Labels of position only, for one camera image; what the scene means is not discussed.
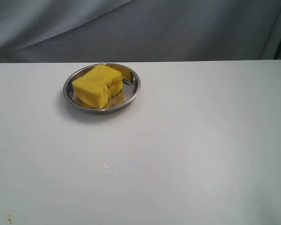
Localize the yellow sponge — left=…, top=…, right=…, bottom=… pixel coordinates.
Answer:
left=72, top=64, right=123, bottom=109

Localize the grey backdrop cloth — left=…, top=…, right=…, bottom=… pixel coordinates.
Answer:
left=0, top=0, right=281, bottom=63

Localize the round stainless steel pan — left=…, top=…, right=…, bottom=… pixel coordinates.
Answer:
left=63, top=63, right=141, bottom=114

